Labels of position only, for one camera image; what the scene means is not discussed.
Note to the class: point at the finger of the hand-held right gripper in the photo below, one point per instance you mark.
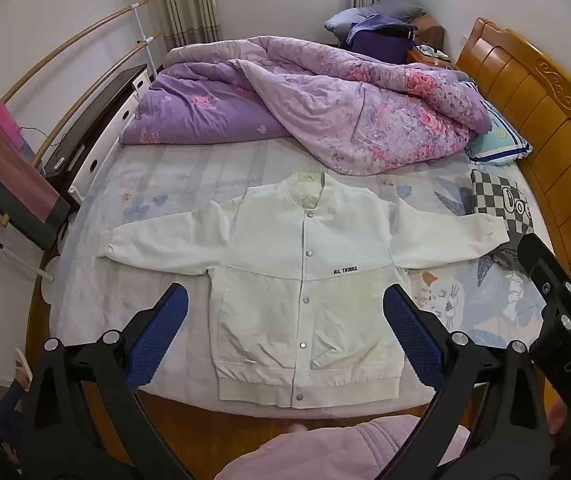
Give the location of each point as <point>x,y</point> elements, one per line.
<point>548,280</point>

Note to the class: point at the purple floral quilt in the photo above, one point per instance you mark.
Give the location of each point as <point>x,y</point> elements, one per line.
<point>315,105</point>

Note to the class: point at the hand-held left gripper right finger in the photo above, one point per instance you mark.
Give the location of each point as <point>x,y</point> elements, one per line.
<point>410,332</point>

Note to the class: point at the grey pillow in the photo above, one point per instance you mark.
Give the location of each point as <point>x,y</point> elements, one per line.
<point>395,7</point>

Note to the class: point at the white patterned bed sheet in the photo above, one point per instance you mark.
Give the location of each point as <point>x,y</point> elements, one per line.
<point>175,180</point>

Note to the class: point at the white drawer cabinet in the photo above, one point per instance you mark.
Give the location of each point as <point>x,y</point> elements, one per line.
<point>108,132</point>

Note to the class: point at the light blue striped pillow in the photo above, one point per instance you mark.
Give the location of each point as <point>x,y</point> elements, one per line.
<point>498,145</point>

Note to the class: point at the wooden pole clothes rack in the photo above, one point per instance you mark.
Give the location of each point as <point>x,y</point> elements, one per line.
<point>75,40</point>

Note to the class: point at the black white checkered cloth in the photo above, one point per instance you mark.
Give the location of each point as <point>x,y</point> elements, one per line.
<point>485,195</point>

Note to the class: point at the brown cushion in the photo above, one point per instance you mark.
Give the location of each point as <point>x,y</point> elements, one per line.
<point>428,32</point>

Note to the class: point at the person's right hand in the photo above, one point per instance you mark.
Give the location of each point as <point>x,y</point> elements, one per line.
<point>557,417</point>

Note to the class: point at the dark wooden side cabinet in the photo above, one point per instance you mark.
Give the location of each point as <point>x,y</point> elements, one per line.
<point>100,110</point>

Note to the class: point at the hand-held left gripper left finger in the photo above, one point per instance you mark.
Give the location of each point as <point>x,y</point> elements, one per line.
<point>160,330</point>

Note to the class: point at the wooden bed frame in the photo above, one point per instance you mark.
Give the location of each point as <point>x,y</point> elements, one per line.
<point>555,125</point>

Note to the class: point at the pink grey towel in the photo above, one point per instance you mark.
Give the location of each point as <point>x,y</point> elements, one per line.
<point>10,175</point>

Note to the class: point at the white snap-button jacket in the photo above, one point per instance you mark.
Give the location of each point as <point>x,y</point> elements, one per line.
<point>275,260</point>

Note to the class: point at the slipper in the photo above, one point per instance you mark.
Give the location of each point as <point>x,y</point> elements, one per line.
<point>23,367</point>

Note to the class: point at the wooden nightstand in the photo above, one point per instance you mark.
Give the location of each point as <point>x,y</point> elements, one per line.
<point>430,57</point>

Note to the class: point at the dark purple cloth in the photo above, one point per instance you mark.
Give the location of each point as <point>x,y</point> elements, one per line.
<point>375,42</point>

